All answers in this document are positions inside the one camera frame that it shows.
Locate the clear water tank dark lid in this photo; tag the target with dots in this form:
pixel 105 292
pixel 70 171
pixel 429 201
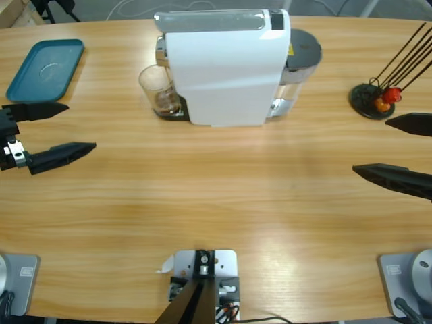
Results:
pixel 302 50

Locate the orange coffee capsule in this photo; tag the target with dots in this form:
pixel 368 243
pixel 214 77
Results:
pixel 383 105

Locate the black metal stand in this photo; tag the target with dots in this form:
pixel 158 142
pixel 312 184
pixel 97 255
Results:
pixel 65 8

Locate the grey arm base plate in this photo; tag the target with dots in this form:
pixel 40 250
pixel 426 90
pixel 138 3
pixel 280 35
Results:
pixel 23 283
pixel 395 280

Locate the grey coffee machine lever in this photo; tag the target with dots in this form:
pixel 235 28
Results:
pixel 209 21

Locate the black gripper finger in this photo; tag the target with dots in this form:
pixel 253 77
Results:
pixel 401 179
pixel 416 124

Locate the black camera post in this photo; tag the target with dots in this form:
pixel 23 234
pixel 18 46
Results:
pixel 192 300

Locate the teal plastic tray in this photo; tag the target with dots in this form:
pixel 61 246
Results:
pixel 44 67

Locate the black capsule holder with rods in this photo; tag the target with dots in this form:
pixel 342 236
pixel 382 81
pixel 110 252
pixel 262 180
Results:
pixel 366 98

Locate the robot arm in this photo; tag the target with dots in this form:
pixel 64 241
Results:
pixel 2 273
pixel 423 273

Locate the red coffee capsule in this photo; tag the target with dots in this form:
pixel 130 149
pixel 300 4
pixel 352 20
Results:
pixel 391 95

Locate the white capsule coffee machine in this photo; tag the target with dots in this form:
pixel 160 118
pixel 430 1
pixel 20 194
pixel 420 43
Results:
pixel 226 77

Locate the clear drinking glass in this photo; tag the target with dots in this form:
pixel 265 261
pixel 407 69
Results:
pixel 163 101

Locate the metal grid drip tray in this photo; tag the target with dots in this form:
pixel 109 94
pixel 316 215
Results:
pixel 179 117

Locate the white paper tab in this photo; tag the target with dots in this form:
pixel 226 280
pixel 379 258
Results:
pixel 166 265

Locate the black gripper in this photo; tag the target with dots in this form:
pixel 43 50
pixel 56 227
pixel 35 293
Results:
pixel 8 152

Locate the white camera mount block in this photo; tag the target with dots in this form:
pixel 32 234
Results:
pixel 224 266

